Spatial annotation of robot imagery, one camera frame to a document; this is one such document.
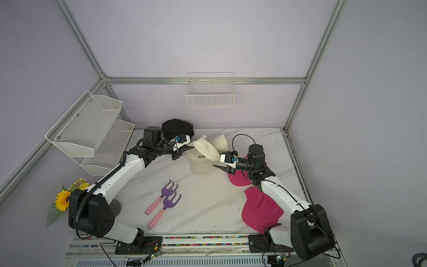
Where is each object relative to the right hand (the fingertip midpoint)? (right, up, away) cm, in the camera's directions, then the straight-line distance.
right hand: (217, 159), depth 76 cm
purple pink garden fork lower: (-27, -24, +10) cm, 37 cm away
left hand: (-14, +6, +4) cm, 15 cm away
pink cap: (+13, -13, +18) cm, 26 cm away
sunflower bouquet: (-59, -14, -15) cm, 62 cm away
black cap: (-29, +18, +31) cm, 47 cm away
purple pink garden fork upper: (-29, -19, +14) cm, 38 cm away
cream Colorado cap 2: (-11, -5, +23) cm, 25 cm away
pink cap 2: (+21, -26, +4) cm, 33 cm away
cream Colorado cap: (-2, +5, -4) cm, 7 cm away
